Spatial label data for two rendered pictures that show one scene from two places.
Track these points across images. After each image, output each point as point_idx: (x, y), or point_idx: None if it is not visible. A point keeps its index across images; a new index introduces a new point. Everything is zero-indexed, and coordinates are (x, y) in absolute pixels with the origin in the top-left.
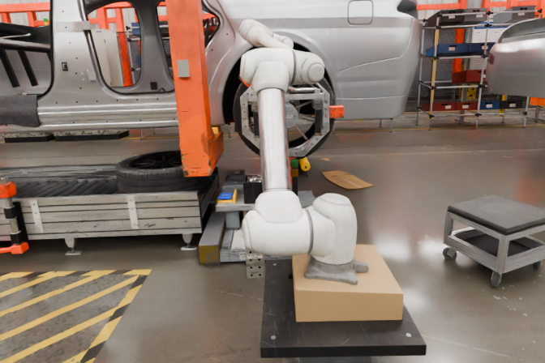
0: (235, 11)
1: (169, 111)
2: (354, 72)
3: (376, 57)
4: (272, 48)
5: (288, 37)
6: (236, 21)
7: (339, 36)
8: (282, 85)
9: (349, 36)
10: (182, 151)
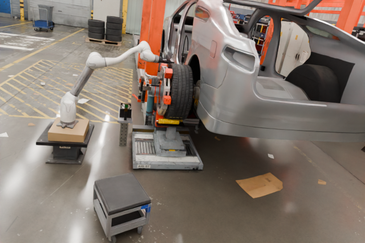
0: (193, 35)
1: None
2: (204, 87)
3: (211, 83)
4: (94, 52)
5: (142, 52)
6: (192, 40)
7: (206, 61)
8: (87, 64)
9: (207, 63)
10: None
